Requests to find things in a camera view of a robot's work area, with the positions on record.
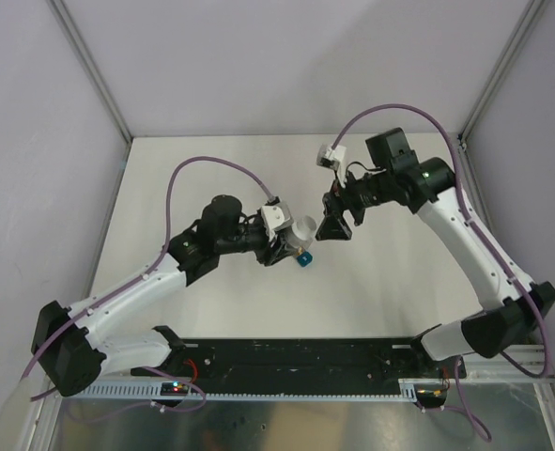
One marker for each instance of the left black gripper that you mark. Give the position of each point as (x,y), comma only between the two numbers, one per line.
(280,249)

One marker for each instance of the left aluminium frame post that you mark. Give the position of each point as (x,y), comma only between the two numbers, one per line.
(78,45)

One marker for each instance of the grey slotted cable duct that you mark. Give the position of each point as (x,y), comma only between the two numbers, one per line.
(177,391)

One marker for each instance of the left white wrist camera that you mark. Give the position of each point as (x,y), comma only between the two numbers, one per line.
(276,216)

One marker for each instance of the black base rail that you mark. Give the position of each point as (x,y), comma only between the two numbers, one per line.
(314,366)

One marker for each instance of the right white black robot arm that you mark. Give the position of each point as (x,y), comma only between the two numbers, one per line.
(510,299)

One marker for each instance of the white pill bottle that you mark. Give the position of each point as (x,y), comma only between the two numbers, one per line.
(304,245)

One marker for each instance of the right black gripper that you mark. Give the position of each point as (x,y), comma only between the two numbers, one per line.
(336,202)

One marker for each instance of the blue pill box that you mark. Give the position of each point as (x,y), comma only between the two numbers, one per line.
(304,259)

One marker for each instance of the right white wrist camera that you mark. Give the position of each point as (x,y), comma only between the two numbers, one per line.
(334,159)

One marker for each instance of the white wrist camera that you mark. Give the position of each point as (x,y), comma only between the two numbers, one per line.
(334,159)
(276,216)

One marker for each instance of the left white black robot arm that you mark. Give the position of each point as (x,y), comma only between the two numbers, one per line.
(74,345)

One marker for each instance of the right aluminium frame post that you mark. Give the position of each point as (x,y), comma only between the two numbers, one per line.
(528,20)

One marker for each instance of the aluminium frame crossbar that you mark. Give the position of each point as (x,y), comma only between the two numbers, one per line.
(529,357)

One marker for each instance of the aluminium frame post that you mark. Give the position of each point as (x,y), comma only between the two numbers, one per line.
(78,45)
(528,20)

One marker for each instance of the white bottle cap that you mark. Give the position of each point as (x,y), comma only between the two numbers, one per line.
(304,228)

